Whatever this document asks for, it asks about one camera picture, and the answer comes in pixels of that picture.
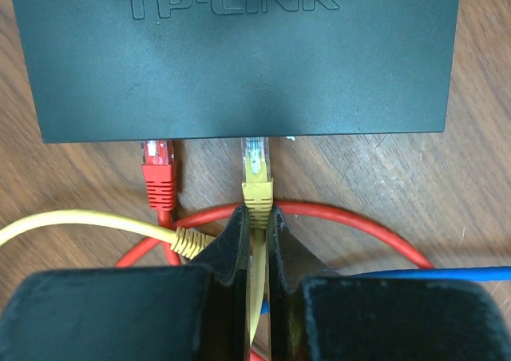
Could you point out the black network switch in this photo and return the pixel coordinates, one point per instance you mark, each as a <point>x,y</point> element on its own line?
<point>130,70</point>

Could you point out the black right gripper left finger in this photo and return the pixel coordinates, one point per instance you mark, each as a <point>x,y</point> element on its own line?
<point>198,311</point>

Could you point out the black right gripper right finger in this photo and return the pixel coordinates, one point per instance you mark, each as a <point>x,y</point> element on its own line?
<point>317,314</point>

